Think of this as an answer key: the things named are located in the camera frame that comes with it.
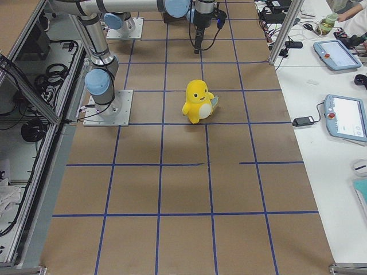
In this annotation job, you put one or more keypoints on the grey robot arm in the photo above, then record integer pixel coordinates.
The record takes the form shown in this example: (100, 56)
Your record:
(200, 14)
(100, 80)

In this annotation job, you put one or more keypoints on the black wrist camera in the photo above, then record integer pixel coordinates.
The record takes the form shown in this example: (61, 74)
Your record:
(220, 17)

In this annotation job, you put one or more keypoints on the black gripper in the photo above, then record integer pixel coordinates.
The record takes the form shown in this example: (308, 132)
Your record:
(200, 20)

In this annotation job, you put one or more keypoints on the far blue teach pendant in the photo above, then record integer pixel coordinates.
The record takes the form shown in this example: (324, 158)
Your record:
(336, 55)

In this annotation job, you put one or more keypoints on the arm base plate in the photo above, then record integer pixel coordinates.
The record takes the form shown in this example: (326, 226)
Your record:
(129, 29)
(117, 114)

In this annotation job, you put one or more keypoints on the near blue teach pendant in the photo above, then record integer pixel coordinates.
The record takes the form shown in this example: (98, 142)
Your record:
(345, 118)

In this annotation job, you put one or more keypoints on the aluminium frame post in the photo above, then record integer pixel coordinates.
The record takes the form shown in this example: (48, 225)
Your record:
(285, 29)

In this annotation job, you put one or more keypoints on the yellow plush dinosaur toy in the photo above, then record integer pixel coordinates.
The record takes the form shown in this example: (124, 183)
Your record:
(199, 103)

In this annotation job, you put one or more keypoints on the blue teach pendant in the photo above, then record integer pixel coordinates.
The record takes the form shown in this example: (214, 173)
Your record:
(336, 55)
(345, 118)

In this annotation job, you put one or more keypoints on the black power brick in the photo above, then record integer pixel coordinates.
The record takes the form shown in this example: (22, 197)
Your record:
(303, 121)

